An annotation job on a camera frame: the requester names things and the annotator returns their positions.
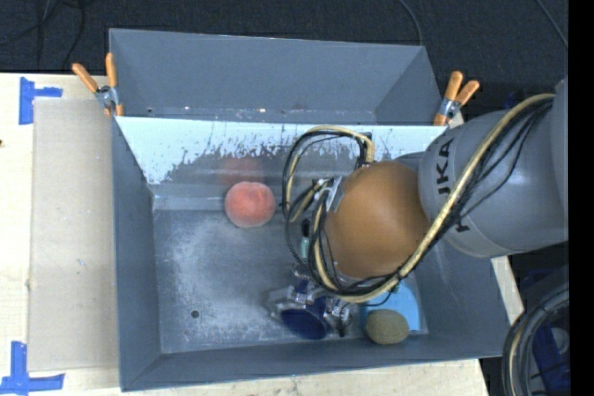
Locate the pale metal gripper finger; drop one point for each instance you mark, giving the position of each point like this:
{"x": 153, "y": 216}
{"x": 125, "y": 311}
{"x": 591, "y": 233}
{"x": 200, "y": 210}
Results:
{"x": 290, "y": 299}
{"x": 338, "y": 314}

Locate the dark blue cup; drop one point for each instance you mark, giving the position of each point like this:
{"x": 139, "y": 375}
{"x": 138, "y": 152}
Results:
{"x": 301, "y": 323}

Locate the brown-green kiwi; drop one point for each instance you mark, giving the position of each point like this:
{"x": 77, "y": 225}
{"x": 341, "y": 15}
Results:
{"x": 387, "y": 327}

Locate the light blue sponge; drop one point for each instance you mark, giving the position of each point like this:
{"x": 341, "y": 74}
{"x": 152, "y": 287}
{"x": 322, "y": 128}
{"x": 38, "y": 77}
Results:
{"x": 403, "y": 301}

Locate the grey metal bin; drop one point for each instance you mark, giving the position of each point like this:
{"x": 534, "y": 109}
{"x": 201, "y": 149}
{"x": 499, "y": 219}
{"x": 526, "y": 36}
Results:
{"x": 223, "y": 273}

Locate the orange-pink peach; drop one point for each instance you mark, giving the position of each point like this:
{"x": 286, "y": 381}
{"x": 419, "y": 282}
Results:
{"x": 249, "y": 205}

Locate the pale wood board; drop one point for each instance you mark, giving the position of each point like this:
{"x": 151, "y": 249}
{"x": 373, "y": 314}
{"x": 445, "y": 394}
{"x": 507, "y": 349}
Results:
{"x": 69, "y": 222}

